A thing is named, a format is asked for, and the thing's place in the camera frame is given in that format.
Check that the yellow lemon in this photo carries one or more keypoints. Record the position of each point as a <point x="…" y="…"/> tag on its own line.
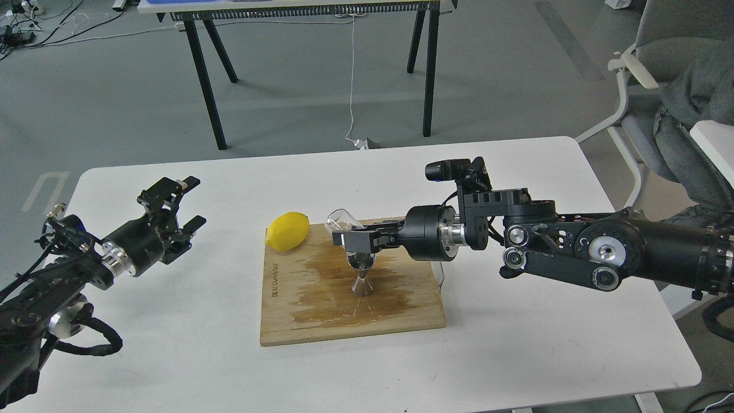
<point x="287" y="231"/>

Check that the white office chair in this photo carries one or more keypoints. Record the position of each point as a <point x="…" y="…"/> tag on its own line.
<point x="677" y="73"/>

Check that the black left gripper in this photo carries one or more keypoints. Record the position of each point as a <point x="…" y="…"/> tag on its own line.
<point x="135" y="246"/>

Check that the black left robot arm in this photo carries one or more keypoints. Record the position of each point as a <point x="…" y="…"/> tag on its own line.
<point x="44" y="309"/>

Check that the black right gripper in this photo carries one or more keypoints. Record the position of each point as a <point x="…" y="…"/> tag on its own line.
<point x="429" y="233"/>

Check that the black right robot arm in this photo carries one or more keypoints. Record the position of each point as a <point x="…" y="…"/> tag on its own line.
<point x="596" y="250"/>

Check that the wooden cutting board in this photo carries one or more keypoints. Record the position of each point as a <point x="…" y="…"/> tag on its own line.
<point x="307" y="294"/>

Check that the small clear glass cup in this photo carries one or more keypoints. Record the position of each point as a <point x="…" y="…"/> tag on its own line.
<point x="340" y="220"/>

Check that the steel jigger measuring cup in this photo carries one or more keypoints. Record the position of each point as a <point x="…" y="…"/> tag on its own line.
<point x="362" y="263"/>

